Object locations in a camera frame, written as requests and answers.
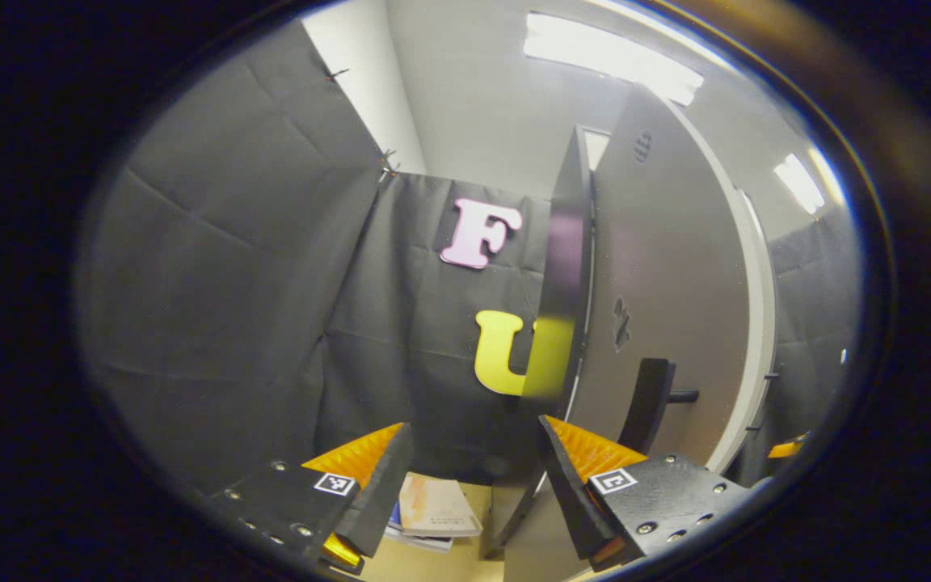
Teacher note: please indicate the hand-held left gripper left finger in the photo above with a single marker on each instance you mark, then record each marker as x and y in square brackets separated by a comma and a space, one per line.
[381, 493]

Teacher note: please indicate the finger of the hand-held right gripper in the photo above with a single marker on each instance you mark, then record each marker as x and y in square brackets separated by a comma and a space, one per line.
[787, 449]

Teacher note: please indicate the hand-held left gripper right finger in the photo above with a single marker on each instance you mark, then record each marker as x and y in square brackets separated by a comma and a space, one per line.
[575, 501]

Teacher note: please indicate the grey shoe cabinet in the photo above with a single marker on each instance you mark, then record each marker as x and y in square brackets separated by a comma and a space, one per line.
[562, 242]

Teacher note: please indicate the tan booklet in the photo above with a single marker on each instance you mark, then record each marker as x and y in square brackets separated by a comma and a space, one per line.
[437, 505]

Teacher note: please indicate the blue white book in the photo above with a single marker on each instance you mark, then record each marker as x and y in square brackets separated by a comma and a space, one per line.
[421, 543]

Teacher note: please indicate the black backdrop cloth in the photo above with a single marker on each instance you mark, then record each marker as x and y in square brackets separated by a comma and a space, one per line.
[817, 307]
[231, 283]

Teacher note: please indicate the ceiling light panel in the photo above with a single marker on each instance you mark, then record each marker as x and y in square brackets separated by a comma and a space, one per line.
[798, 184]
[611, 56]

